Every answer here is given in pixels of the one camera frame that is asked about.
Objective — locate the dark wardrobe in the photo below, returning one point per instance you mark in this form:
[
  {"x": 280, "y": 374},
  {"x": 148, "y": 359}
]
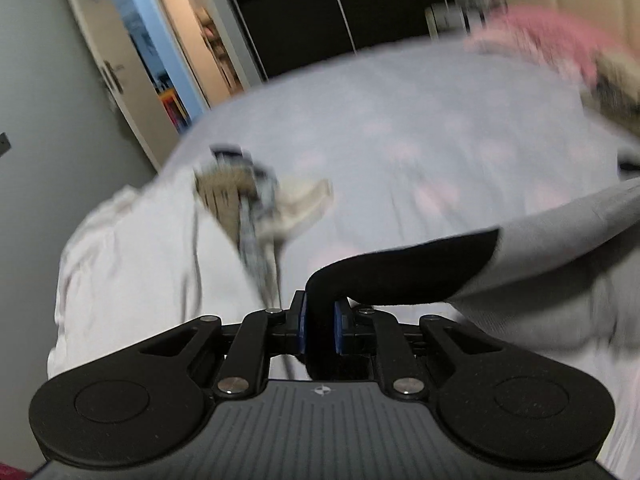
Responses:
[{"x": 300, "y": 15}]

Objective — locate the polka dot bed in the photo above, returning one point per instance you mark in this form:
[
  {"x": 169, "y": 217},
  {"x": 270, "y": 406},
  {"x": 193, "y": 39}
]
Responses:
[{"x": 400, "y": 125}]

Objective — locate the dark navy cloth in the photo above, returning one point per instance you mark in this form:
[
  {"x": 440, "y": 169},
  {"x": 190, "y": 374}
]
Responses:
[{"x": 227, "y": 151}]

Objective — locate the grey patterned garment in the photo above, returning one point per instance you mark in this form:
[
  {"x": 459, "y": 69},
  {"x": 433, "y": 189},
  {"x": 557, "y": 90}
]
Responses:
[{"x": 255, "y": 240}]

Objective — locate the white garment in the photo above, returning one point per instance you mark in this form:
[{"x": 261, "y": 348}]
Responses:
[{"x": 145, "y": 270}]

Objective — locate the orange storage box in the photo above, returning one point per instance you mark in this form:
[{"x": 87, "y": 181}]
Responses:
[{"x": 176, "y": 109}]

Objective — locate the beige crumpled garment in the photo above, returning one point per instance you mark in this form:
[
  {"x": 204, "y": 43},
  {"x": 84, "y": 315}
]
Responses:
[{"x": 220, "y": 200}]

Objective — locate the cream door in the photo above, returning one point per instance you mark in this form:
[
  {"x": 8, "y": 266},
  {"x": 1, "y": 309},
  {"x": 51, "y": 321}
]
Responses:
[{"x": 130, "y": 90}]

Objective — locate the grey and black shirt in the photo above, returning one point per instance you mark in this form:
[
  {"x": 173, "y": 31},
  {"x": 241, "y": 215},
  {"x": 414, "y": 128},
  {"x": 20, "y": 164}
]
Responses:
[{"x": 410, "y": 275}]

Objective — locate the tan folded garment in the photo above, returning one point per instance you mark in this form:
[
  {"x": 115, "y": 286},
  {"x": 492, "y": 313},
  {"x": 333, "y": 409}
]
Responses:
[{"x": 612, "y": 90}]

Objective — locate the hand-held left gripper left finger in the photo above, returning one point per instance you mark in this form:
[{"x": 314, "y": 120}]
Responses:
[{"x": 299, "y": 321}]

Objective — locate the cream crumpled garment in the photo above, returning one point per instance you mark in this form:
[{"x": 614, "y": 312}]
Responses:
[{"x": 305, "y": 205}]

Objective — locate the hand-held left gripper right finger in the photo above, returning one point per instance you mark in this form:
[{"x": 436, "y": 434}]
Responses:
[{"x": 339, "y": 328}]

